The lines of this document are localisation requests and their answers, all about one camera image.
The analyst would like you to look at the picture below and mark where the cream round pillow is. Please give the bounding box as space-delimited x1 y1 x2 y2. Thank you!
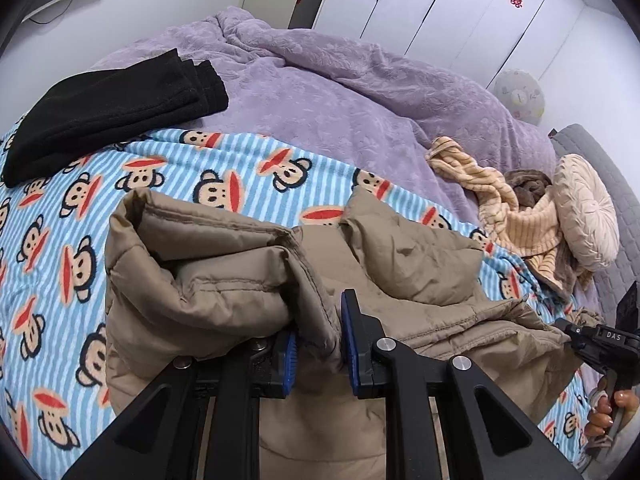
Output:
552 154 620 272

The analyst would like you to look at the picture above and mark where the beige puffer jacket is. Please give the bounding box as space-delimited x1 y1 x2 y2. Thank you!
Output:
104 190 580 479

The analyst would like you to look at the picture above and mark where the black folded garment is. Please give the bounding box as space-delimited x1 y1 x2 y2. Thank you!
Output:
2 49 229 188

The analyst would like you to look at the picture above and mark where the tan striped fleece garment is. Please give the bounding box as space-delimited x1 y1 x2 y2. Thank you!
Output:
426 136 586 302

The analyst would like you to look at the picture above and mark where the purple duvet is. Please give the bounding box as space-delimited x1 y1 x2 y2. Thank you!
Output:
99 6 556 222

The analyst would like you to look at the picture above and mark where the white wardrobe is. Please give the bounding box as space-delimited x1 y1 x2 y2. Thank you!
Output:
314 0 639 136

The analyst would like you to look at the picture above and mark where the blue monkey print blanket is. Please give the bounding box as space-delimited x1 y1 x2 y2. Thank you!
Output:
0 116 601 480

